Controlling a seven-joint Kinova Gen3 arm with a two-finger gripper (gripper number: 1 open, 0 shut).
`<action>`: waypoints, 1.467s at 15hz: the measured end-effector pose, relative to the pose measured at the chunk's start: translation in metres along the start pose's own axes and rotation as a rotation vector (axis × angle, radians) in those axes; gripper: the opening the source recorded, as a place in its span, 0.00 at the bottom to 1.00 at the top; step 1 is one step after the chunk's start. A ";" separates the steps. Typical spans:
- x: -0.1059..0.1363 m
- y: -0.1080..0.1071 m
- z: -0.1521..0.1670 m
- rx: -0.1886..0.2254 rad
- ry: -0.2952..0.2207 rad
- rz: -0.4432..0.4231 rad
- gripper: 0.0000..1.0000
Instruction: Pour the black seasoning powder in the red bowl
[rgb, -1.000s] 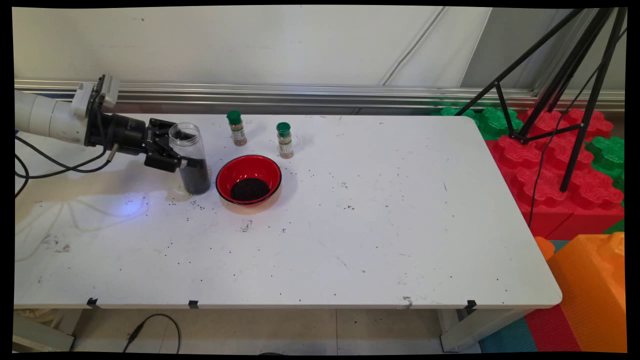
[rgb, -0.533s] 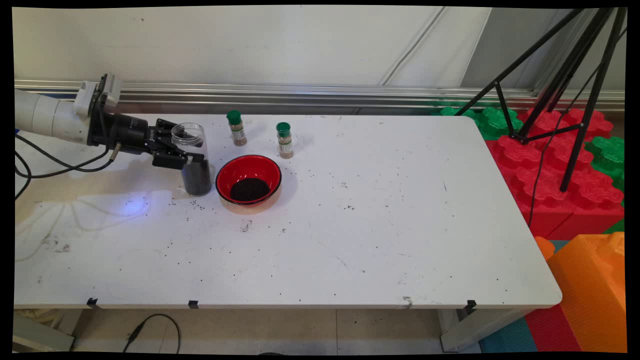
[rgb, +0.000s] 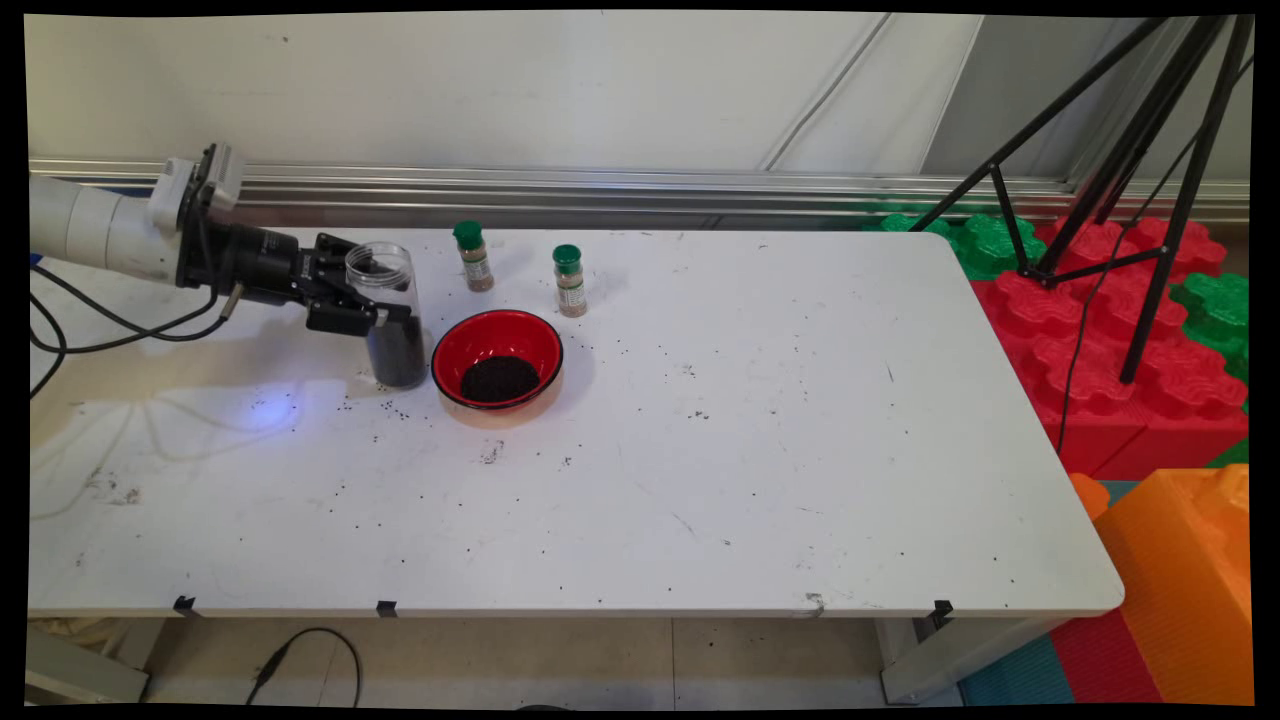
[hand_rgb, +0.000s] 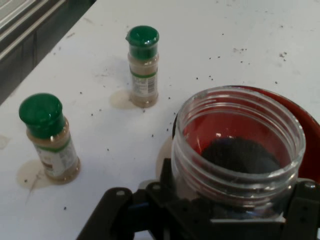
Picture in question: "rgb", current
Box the teal floor mat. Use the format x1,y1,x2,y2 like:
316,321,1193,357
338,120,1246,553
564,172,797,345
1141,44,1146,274
958,632,1076,707

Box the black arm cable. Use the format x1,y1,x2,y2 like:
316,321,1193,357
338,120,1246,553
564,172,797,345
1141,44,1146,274
28,262,246,399

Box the green foam block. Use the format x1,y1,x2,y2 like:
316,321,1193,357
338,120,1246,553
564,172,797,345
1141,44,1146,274
865,210,1048,282
1168,272,1251,386

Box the clear jar with black seeds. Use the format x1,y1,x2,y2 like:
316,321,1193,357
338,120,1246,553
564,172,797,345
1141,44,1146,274
345,241,431,391

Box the green-capped spice bottle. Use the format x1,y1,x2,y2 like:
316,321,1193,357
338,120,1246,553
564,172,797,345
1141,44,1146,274
552,244,589,319
453,221,496,293

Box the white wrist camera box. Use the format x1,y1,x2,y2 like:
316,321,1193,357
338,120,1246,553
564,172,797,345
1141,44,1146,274
150,143,246,233

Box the small orange foam piece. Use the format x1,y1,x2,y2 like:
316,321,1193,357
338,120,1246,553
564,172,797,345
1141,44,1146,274
1068,472,1113,523

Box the large red foam block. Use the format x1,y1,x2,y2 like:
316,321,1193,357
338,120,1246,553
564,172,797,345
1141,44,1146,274
970,215,1251,481

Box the red bowl with black rim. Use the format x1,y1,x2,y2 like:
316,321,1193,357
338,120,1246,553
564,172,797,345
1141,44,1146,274
431,309,565,413

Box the large orange foam block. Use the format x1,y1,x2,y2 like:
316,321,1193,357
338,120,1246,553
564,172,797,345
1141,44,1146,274
1095,464,1254,707

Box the thin black tripod cable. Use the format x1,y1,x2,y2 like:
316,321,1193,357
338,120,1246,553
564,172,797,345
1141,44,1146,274
1055,55,1256,456

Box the black seed pile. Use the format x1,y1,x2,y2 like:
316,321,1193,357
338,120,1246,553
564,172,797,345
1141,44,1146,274
460,356,542,405

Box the black tripod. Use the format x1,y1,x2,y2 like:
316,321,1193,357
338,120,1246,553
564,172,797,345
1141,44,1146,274
908,15,1256,386

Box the white table leg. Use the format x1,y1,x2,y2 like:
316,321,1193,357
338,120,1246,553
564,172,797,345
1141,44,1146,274
878,612,1066,706
25,630,151,704

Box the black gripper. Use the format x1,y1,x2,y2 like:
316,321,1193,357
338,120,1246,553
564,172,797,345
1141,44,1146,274
178,215,413,337

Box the metal wall rail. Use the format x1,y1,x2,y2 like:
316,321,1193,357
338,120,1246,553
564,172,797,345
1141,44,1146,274
28,158,1251,226

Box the black floor cable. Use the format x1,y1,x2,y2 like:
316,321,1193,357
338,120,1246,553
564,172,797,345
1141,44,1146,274
245,627,363,707

